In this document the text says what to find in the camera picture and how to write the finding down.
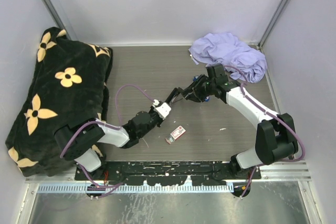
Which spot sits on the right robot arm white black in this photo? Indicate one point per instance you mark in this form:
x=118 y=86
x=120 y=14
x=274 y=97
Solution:
x=276 y=139

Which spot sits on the white cable duct strip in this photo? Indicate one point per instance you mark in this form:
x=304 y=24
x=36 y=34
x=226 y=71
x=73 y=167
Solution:
x=125 y=189

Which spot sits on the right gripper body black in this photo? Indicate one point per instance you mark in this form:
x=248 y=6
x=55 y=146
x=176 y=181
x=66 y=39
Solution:
x=205 y=88

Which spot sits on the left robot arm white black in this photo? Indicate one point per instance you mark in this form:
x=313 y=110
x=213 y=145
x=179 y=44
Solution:
x=76 y=140

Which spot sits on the blue stapler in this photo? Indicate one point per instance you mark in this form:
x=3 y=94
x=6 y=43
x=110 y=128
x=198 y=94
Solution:
x=207 y=98

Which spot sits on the lavender crumpled cloth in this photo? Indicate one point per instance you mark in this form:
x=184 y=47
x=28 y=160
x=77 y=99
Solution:
x=242 y=61

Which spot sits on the red white staple box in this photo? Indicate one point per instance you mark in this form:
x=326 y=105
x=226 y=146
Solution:
x=175 y=134

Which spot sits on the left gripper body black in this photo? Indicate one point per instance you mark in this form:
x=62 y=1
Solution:
x=154 y=120

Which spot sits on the black stapler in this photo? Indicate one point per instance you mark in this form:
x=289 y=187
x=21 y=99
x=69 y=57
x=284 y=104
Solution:
x=176 y=92

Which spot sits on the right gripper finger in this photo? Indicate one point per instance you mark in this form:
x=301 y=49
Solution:
x=198 y=84
x=189 y=94

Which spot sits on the black floral blanket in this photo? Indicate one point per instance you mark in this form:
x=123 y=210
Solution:
x=69 y=81

